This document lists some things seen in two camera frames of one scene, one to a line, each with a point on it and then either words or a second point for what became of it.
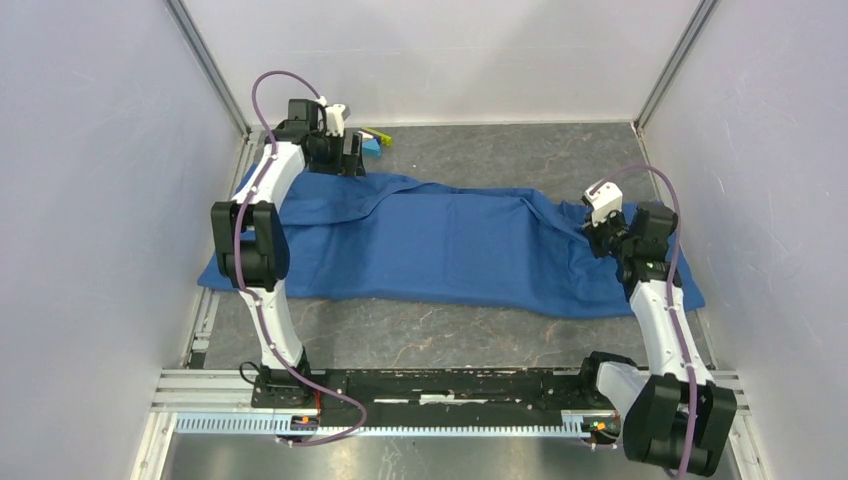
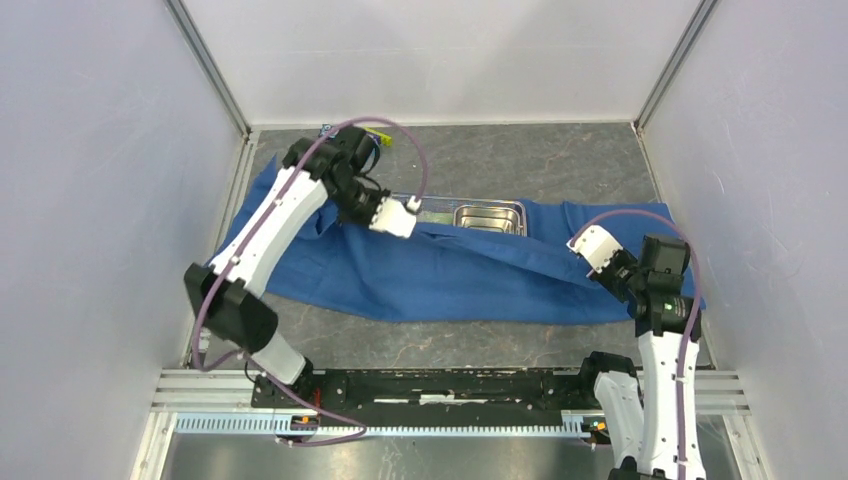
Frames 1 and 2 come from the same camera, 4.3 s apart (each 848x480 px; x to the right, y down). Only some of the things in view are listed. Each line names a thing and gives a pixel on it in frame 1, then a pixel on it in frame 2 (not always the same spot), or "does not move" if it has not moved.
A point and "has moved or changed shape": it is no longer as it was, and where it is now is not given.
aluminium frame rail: [192, 391] does not move
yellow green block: [385, 138] does not move
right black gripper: [592, 232] to [603, 276]
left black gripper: [342, 163] to [376, 195]
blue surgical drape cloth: [392, 237] has moved or changed shape
